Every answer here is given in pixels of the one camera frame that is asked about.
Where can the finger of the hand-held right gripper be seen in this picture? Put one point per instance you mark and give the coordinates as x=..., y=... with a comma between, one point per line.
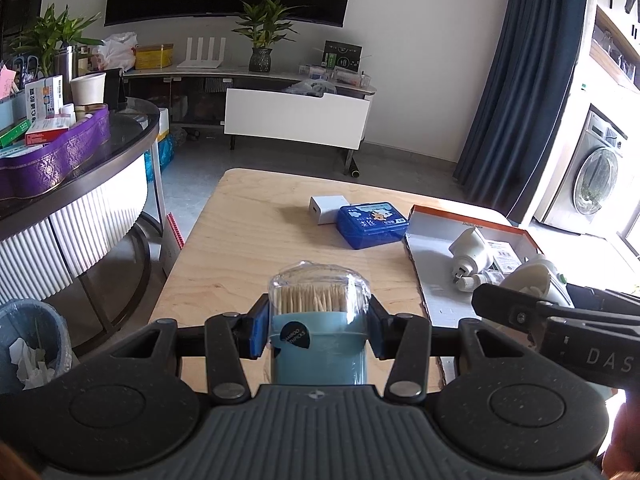
x=605, y=300
x=505, y=307

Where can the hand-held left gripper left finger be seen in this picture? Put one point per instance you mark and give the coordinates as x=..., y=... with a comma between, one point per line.
x=257, y=330

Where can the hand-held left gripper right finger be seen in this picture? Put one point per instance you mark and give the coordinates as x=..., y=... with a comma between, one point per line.
x=377, y=330

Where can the white plug-in device green button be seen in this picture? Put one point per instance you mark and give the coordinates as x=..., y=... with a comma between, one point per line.
x=535, y=275

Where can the light blue toothpick holder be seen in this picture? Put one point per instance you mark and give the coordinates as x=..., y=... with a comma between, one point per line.
x=320, y=355

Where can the orange rimmed cardboard box tray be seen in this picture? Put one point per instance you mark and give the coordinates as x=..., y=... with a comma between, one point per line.
x=440, y=285

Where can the small white labelled box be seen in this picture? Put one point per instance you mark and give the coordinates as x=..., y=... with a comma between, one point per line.
x=507, y=257

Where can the white cone plug-in device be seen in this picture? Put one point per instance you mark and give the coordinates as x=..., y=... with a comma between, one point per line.
x=470, y=250

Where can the blue plastic box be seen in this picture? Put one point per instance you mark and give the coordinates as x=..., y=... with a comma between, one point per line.
x=370, y=230

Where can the silver washing machine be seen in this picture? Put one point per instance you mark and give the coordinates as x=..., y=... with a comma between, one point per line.
x=595, y=180

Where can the red ribbed clip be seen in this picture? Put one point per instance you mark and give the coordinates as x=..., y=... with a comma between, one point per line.
x=175, y=230

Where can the black roll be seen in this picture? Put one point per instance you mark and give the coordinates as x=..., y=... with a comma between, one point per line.
x=355, y=169

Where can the blue plastic bag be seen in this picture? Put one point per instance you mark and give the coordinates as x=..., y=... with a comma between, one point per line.
x=162, y=157

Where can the round glass top table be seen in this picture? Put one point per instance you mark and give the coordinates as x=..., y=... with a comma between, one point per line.
x=65, y=230

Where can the white tv cabinet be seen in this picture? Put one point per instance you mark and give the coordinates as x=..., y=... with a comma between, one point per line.
x=295, y=115

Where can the trash bin blue bag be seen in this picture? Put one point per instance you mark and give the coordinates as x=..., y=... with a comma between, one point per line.
x=35, y=325

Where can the dark blue curtain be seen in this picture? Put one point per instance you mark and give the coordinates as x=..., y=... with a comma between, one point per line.
x=520, y=85

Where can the crumpled translucent plastic bag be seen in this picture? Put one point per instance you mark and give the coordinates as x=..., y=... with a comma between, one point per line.
x=310, y=87

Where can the clear plastic organizer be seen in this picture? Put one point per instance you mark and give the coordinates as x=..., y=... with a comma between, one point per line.
x=345, y=77

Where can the purple oval box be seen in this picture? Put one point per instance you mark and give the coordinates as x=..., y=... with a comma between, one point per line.
x=55, y=160

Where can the dark patterned vase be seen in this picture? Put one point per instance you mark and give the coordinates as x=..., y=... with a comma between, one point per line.
x=260, y=60

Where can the white router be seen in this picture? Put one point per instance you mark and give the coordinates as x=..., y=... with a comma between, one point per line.
x=200, y=62

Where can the black box green print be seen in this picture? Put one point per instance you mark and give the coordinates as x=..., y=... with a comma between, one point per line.
x=342, y=56

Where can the black stand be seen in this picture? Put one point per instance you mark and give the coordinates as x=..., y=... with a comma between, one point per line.
x=114, y=87

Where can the red and white medicine box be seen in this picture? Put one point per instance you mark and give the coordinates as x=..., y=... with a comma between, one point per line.
x=47, y=130

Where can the yellow box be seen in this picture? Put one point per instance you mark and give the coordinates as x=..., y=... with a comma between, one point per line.
x=154, y=57

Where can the white paper cup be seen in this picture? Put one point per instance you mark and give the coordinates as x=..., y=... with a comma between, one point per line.
x=89, y=90

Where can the green bamboo plant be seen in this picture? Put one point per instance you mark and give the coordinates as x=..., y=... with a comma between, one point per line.
x=262, y=20

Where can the white plastic bag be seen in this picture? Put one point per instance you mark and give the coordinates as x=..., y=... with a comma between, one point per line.
x=117, y=52

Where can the white and blue medicine box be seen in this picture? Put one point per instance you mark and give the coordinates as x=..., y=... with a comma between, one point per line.
x=45, y=102

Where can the green medicine box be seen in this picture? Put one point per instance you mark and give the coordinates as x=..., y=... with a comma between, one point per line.
x=12, y=135

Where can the metal plant pot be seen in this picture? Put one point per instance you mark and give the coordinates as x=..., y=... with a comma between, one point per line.
x=67, y=67

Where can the pink paper notes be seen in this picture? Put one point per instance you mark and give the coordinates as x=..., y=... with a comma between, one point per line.
x=6, y=82

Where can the tall green plant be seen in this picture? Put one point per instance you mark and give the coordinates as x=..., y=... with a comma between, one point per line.
x=47, y=35

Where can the wooden wall shelf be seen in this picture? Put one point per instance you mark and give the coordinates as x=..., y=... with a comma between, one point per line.
x=612, y=65

